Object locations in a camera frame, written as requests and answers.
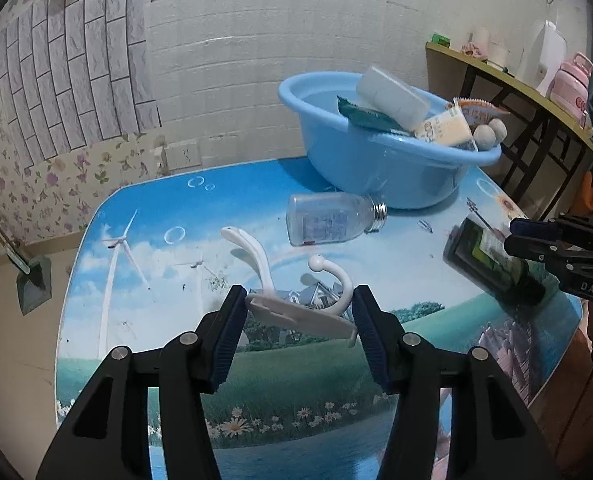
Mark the white plush toy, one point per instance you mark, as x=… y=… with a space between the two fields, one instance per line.
x=486 y=135

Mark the translucent plastic box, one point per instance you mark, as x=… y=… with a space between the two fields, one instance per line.
x=391 y=92

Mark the green snack packet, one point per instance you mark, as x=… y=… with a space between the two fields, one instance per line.
x=371 y=119

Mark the small green box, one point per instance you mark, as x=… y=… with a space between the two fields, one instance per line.
x=441 y=40

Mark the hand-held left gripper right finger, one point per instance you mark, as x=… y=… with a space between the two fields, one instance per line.
x=374 y=340

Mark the clear plastic bottle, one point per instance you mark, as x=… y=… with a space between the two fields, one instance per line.
x=321 y=220

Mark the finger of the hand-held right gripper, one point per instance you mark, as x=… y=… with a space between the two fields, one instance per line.
x=531 y=250
x=521 y=227

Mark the small pink trinket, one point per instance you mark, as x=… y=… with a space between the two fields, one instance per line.
x=471 y=50

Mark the white kettle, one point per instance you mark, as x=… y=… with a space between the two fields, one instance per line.
x=541 y=57

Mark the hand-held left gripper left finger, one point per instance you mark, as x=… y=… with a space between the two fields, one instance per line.
x=229 y=335

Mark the white plastic hook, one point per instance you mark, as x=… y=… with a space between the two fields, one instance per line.
x=296 y=317

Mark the dark green bottle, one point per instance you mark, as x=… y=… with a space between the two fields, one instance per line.
x=476 y=260

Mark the grey dustpan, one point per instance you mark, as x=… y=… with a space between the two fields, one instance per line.
x=32 y=287

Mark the cream packet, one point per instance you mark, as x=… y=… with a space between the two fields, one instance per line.
x=446 y=130

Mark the white wall socket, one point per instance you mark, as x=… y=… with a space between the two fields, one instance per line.
x=184 y=156

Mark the pink water bottle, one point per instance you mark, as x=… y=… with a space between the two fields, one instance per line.
x=571 y=90

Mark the wooden folding table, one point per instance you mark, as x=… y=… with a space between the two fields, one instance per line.
x=526 y=91

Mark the blue plastic basin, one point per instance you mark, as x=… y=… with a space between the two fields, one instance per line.
x=376 y=180

